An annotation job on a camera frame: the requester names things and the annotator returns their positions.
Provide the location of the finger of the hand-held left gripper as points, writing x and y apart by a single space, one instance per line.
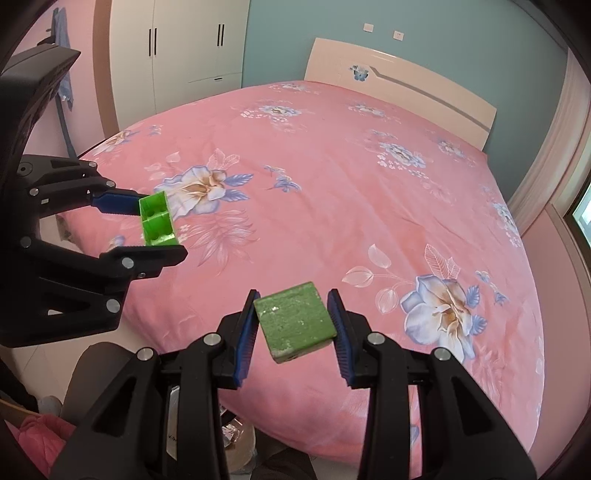
115 202
138 258

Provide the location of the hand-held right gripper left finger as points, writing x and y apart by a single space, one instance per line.
247 341

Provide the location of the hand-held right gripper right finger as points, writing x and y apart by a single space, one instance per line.
339 337

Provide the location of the green plastic block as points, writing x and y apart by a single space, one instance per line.
159 226

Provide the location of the green sponge cube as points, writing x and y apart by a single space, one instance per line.
295 323

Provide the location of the blue hanging cloth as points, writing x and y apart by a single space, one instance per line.
64 69

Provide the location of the person's grey trouser leg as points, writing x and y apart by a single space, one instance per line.
101 369

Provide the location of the pink floral blanket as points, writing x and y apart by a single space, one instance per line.
346 194

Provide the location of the white wardrobe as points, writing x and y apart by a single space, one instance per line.
184 69

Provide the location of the pink jacket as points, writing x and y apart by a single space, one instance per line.
37 438

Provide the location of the window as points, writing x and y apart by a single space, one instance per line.
581 212

